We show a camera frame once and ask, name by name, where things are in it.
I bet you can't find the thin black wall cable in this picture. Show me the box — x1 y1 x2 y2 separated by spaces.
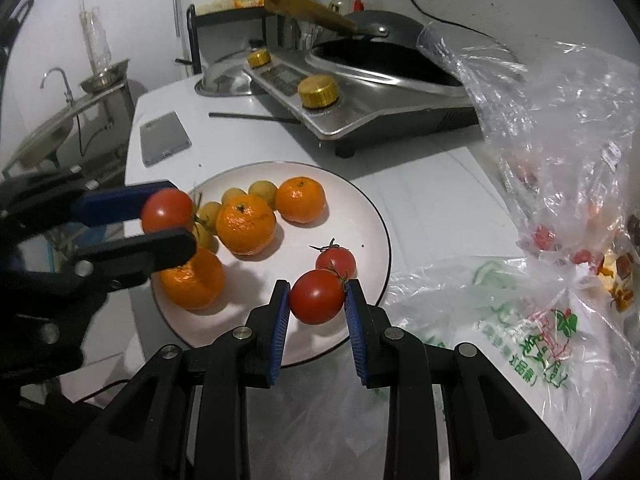
375 0 516 56

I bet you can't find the steel strainer bowl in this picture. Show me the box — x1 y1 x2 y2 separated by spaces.
80 59 130 94

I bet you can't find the white printed plastic bag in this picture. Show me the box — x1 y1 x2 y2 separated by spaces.
280 254 636 480

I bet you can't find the steel sink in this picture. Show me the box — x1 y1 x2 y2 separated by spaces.
2 92 116 176

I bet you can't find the smartphone in clear case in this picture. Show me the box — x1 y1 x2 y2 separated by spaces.
139 111 193 168

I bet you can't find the orange mandarin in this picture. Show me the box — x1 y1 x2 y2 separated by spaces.
159 247 226 311
276 176 327 224
215 194 277 256

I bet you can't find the black metal rack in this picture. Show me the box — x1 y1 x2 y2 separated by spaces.
186 4 273 78

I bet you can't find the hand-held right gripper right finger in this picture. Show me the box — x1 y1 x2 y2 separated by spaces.
344 279 583 480

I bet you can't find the steel faucet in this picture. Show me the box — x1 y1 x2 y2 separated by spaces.
41 67 76 106

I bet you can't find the black stick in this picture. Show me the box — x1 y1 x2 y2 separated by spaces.
208 111 301 125

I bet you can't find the white plate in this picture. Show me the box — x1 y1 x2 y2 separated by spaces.
150 161 392 367

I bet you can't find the clear plastic bag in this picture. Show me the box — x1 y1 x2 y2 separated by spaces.
415 22 640 311

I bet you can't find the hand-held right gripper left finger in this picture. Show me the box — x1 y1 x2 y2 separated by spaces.
52 279 292 480

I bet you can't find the stainless steel gas stove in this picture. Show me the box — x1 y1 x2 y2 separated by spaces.
245 42 481 158

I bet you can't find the hanging clear plastic bottle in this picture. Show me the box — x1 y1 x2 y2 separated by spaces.
80 7 112 73

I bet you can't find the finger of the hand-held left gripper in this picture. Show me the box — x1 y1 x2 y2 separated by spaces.
20 227 198 357
0 165 175 242

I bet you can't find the red tomato green stem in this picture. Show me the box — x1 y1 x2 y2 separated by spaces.
141 188 195 234
310 238 357 278
290 269 347 325

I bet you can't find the black wok wooden handle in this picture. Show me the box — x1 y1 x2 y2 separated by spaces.
263 0 466 86

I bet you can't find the glass pot lid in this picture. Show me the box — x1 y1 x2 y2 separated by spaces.
194 50 256 97

